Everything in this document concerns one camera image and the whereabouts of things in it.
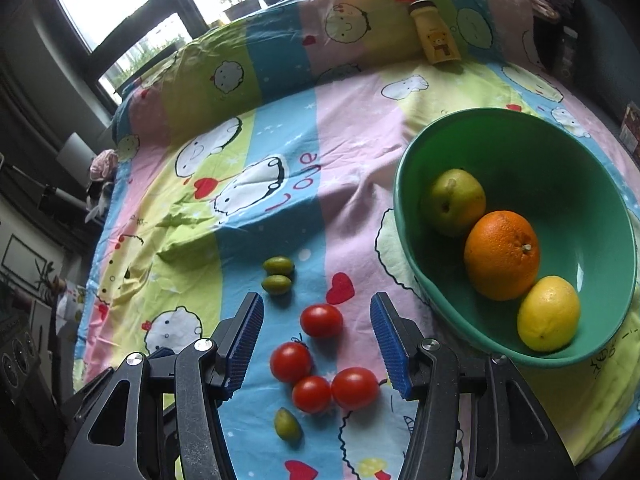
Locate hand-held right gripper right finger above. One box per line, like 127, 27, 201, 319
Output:
370, 292, 581, 480

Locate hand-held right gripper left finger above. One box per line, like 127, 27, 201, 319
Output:
59, 292, 265, 480

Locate red cherry tomato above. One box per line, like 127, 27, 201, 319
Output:
331, 366, 379, 410
292, 375, 333, 414
300, 303, 344, 339
270, 342, 313, 384

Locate orange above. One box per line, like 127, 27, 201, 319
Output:
464, 210, 542, 302

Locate green pear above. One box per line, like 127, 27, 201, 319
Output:
427, 168, 487, 237

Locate yellow lemon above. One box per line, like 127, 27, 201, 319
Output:
517, 275, 581, 352

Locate green plastic bowl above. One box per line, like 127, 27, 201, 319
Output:
393, 107, 640, 368

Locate colourful cartoon printed blanket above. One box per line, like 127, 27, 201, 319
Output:
75, 0, 640, 480

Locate black device with dials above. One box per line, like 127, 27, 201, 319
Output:
0, 280, 43, 406

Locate pink crumpled cloth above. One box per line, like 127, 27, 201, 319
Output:
89, 150, 118, 181

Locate black and white tube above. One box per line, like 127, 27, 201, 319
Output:
40, 185, 90, 212

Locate yellow bear print bottle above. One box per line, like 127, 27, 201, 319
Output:
409, 0, 460, 66

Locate snack packet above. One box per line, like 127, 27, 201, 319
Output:
619, 105, 640, 150

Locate potted plant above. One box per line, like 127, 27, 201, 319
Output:
217, 0, 262, 25

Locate dark framed window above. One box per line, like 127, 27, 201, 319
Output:
30, 0, 431, 106

